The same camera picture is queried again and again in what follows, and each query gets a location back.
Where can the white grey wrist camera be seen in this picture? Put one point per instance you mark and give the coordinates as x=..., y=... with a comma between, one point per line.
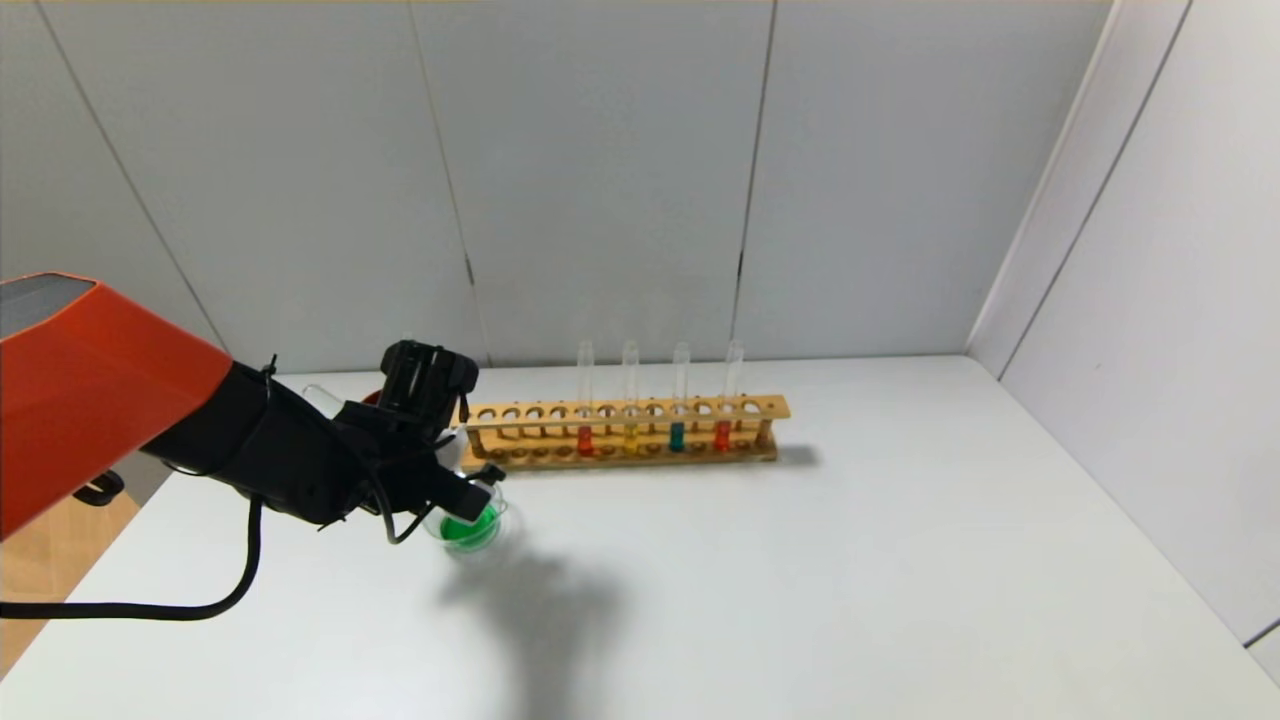
x=478, y=488

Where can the wooden test tube rack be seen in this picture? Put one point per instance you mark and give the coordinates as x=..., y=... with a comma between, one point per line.
x=620, y=412

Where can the clear glass petri dish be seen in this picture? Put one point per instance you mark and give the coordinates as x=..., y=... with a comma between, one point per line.
x=505, y=540

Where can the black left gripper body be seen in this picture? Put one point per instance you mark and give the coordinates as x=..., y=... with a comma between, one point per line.
x=461, y=489

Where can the red pigment glass test tube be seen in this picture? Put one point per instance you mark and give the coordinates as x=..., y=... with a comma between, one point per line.
x=721, y=436
x=585, y=441

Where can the orange and black left arm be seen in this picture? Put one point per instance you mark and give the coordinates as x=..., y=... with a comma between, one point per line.
x=280, y=460

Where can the blue pigment glass test tube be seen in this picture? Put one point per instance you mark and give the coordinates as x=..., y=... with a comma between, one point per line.
x=322, y=400
x=677, y=437

